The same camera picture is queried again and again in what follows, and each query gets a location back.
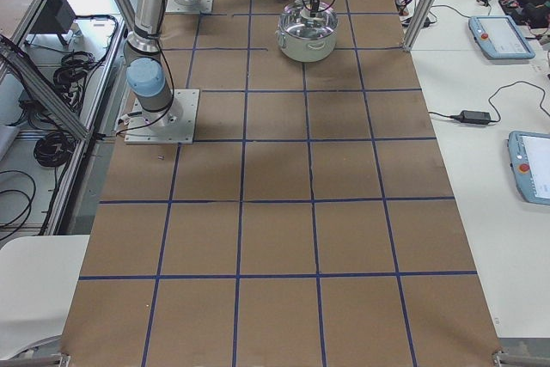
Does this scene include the near blue teach pendant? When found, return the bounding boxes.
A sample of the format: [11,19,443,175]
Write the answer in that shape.
[507,131,550,205]

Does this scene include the black power adapter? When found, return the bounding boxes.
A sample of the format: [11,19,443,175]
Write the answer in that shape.
[450,110,492,125]

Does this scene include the black monitor on floor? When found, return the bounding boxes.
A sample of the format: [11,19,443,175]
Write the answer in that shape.
[29,0,76,46]

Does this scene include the glass pot lid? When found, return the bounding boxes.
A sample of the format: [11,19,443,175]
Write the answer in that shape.
[278,0,339,40]

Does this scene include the aluminium side frame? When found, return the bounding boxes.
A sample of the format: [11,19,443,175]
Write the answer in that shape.
[1,0,135,241]

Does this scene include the far blue teach pendant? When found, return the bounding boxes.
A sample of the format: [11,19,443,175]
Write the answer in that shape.
[468,15,535,60]

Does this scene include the pale green electric pot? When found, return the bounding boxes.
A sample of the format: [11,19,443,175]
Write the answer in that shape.
[276,0,339,63]

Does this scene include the blue teach pendant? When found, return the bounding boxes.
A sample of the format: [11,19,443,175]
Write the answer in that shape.
[468,15,535,60]
[507,131,550,205]

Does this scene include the coiled black floor cables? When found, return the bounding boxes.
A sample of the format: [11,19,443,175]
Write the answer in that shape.
[0,51,94,230]

